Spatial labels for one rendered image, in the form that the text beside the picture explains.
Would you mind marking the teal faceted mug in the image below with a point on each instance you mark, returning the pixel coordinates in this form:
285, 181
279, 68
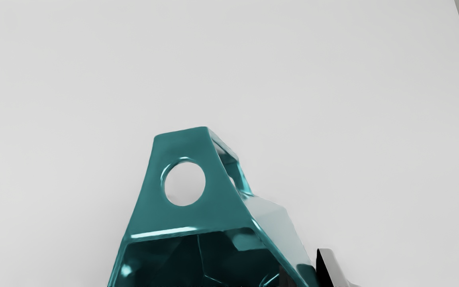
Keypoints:
221, 215

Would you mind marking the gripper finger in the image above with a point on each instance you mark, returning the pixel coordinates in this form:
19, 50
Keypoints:
331, 271

